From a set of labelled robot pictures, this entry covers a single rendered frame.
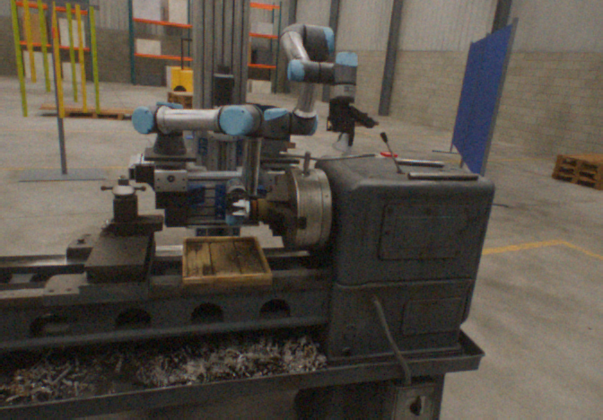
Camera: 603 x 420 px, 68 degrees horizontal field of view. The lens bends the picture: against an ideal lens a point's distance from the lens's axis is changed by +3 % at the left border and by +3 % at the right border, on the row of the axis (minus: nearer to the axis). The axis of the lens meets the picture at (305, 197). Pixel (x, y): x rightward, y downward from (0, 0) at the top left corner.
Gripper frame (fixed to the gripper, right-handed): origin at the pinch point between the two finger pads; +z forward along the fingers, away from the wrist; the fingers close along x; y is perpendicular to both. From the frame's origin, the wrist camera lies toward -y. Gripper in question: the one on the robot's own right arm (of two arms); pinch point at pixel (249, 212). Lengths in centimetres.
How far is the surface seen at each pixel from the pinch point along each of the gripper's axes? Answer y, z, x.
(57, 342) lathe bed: 60, 14, -38
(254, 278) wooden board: -1.0, 14.7, -19.0
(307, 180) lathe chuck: -19.7, 4.3, 13.3
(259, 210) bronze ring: -3.8, 0.7, 0.9
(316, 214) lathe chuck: -21.9, 11.7, 3.0
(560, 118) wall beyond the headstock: -871, -785, -24
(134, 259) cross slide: 37.3, 13.4, -11.1
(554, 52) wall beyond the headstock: -860, -842, 129
